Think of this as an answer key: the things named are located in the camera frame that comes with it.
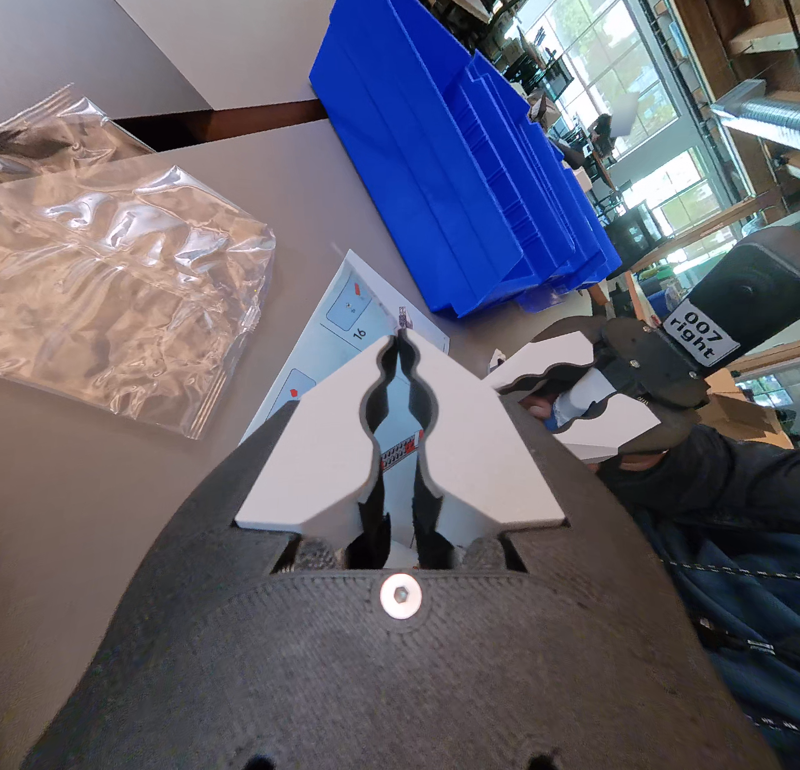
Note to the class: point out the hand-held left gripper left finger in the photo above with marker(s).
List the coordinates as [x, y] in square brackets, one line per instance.
[306, 464]

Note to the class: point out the small clear plastic bag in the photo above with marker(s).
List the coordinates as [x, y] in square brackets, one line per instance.
[56, 132]

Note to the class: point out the large clear plastic bag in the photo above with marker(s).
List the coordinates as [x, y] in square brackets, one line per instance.
[125, 295]

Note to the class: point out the large glass window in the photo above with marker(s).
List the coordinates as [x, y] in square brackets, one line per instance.
[637, 76]

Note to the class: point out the stack of blue plastic bins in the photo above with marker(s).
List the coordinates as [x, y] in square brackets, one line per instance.
[400, 157]

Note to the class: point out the person's dark jacket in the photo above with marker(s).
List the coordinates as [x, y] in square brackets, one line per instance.
[737, 607]

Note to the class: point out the brown cardboard box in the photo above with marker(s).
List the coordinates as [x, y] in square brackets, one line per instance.
[744, 407]

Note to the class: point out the toy brick instruction booklet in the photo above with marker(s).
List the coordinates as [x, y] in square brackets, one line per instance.
[337, 345]

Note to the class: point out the grey desk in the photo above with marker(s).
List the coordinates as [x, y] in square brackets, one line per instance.
[62, 32]
[125, 501]
[237, 26]

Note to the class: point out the person's right forearm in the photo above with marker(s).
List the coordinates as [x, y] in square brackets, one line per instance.
[719, 476]

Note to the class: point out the silver metal air duct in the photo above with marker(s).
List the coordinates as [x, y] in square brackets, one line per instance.
[762, 117]

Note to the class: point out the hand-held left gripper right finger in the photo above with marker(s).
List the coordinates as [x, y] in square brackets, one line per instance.
[487, 464]

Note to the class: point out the person's right hand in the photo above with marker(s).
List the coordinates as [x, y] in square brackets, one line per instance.
[537, 405]

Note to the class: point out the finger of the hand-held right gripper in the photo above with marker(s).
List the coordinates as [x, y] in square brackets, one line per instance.
[615, 429]
[550, 351]

